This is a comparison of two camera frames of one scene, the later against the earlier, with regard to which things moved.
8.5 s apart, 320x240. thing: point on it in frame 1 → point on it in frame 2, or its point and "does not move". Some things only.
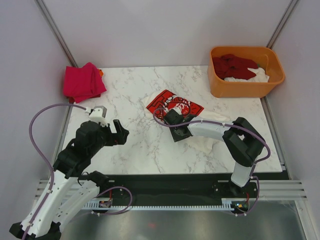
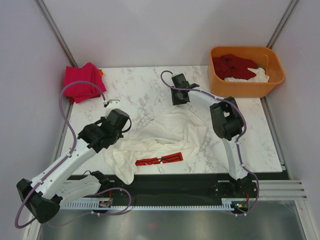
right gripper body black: x=176 y=136 → x=175 y=97
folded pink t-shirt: x=82 y=83 does not move
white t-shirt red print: x=159 y=103 → x=162 y=140
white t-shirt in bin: x=260 y=77 does not move
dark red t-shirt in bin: x=228 y=65 does not move
